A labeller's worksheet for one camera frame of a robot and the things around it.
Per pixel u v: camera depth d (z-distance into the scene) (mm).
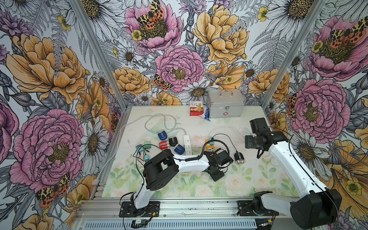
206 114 1118
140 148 943
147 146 957
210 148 942
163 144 967
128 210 725
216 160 677
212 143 944
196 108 1161
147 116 1154
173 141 967
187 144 965
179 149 938
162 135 994
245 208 730
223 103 1052
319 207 386
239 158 894
